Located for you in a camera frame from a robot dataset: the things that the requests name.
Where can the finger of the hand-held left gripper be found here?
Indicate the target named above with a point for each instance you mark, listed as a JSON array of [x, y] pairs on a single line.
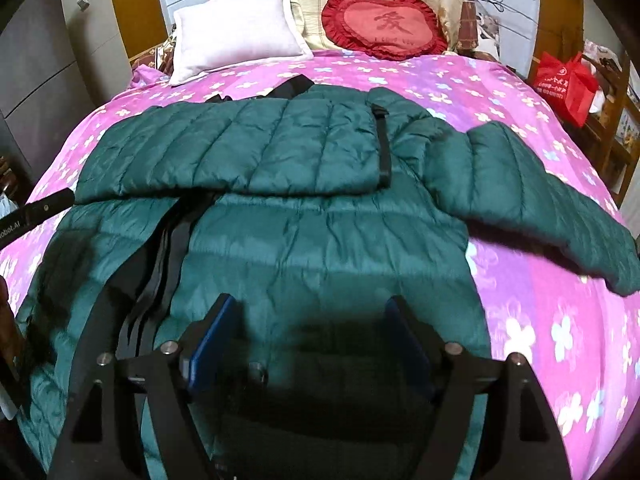
[[50, 206]]

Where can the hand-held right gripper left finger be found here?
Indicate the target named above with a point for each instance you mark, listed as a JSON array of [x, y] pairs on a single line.
[[212, 340]]

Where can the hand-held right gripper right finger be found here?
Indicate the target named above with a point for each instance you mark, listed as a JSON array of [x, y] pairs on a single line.
[[407, 345]]

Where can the dark green puffer jacket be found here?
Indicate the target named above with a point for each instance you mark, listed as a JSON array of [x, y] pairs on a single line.
[[300, 160]]

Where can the cluttered bedside table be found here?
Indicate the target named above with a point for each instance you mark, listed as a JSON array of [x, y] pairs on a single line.
[[10, 190]]

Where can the pink floral blanket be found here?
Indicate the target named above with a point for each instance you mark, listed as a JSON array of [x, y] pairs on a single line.
[[525, 285]]

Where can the grey wardrobe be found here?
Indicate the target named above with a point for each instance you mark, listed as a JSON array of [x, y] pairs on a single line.
[[40, 70]]

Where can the brown wooden door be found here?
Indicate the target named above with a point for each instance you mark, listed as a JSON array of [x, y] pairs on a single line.
[[137, 10]]

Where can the white pillow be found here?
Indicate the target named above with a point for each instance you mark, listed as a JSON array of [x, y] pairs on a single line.
[[235, 30]]

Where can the wooden side shelf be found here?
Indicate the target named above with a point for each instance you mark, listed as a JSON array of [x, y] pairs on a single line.
[[612, 145]]

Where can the red shopping bag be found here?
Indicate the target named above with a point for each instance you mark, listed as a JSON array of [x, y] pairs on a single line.
[[565, 85]]

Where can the brown patterned cloth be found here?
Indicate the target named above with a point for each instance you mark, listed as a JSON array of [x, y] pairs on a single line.
[[472, 30]]

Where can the red heart-shaped cushion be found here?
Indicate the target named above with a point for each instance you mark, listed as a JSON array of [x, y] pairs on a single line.
[[385, 22]]

